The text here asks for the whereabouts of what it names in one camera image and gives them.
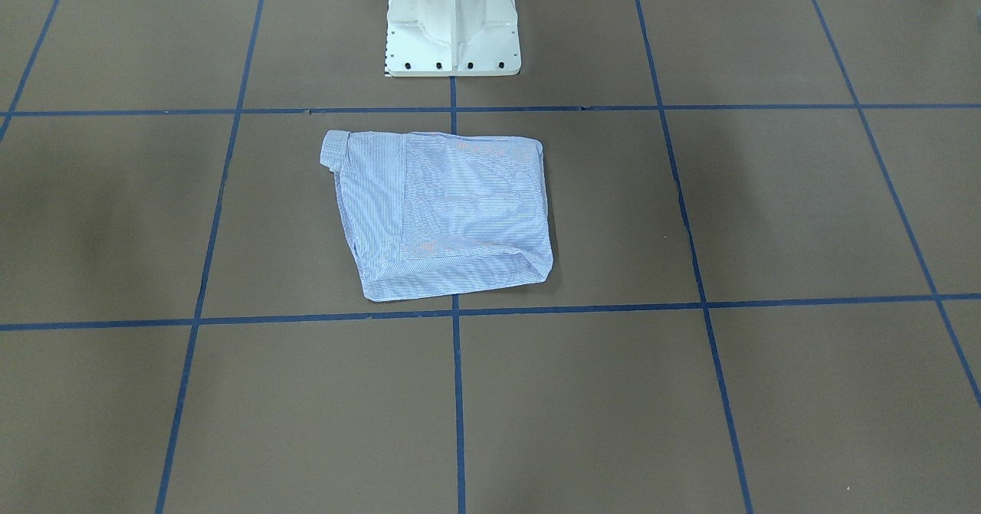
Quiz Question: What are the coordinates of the light blue striped shirt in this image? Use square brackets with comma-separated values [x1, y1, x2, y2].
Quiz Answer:
[320, 130, 554, 303]

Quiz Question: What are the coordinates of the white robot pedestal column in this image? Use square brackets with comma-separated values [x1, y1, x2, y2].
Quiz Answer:
[385, 0, 522, 77]

